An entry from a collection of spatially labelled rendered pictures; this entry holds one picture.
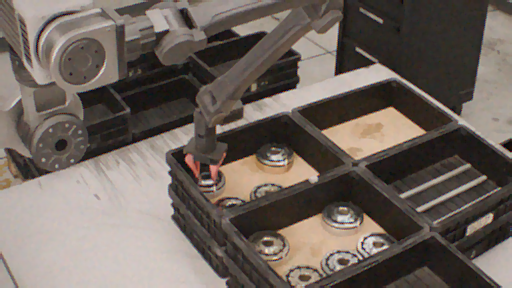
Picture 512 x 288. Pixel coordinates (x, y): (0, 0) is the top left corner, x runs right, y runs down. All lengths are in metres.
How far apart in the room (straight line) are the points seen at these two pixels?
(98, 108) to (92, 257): 1.13
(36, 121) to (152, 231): 0.58
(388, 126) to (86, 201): 0.94
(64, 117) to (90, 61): 0.34
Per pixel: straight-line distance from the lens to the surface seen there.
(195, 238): 1.94
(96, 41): 1.28
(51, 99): 1.63
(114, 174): 2.26
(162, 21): 1.36
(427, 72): 3.52
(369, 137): 2.19
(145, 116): 3.12
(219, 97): 1.73
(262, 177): 2.00
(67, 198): 2.19
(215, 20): 1.40
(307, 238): 1.82
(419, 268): 1.78
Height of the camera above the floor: 2.04
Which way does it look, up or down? 35 degrees down
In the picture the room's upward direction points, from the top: 5 degrees clockwise
